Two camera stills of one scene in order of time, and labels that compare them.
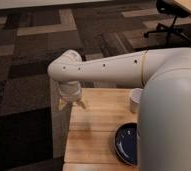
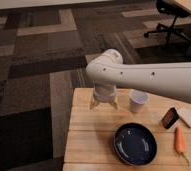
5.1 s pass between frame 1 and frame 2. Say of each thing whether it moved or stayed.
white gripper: moved
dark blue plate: stayed
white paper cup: stayed
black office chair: stayed
